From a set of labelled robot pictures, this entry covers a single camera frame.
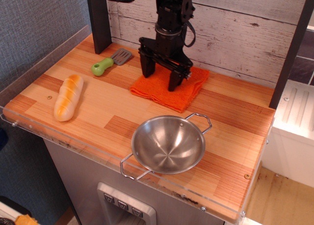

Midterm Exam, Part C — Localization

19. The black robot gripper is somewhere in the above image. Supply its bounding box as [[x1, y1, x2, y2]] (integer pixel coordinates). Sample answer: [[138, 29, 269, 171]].
[[139, 28, 192, 92]]

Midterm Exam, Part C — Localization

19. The orange towel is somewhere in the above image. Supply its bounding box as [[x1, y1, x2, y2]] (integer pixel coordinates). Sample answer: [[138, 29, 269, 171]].
[[130, 62, 210, 113]]

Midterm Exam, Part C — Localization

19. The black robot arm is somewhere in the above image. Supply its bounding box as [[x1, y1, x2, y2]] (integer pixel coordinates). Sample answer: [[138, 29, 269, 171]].
[[139, 0, 195, 91]]

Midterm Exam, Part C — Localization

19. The toy bread loaf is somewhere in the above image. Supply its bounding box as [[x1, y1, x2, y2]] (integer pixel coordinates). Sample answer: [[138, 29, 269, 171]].
[[53, 74, 84, 122]]

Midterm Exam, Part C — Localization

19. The grey cabinet dispenser panel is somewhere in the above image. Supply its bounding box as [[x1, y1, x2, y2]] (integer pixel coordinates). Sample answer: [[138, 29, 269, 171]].
[[97, 182, 157, 225]]

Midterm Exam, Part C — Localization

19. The white toy sink unit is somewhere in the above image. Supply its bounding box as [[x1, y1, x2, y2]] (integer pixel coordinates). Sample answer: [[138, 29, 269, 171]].
[[262, 80, 314, 187]]

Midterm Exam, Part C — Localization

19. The orange object bottom left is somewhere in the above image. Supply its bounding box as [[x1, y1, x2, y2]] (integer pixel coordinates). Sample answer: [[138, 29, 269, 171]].
[[15, 214, 38, 225]]

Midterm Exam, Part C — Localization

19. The green-handled grey toy spatula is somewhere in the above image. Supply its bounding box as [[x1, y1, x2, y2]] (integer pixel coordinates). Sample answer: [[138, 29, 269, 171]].
[[91, 48, 132, 77]]

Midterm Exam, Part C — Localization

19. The steel two-handled bowl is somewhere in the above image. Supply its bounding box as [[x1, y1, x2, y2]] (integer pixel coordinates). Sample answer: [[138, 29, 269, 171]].
[[120, 113, 212, 181]]

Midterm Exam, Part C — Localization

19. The dark left frame post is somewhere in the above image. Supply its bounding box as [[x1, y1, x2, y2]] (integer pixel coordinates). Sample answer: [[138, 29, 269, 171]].
[[87, 0, 112, 54]]

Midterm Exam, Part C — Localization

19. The dark frame post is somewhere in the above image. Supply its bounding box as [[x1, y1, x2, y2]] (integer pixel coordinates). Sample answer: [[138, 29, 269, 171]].
[[87, 0, 112, 54], [269, 0, 314, 109]]

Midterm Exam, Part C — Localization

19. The dark right frame post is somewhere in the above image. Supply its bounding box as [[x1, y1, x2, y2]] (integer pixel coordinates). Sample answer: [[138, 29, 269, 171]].
[[269, 0, 314, 109]]

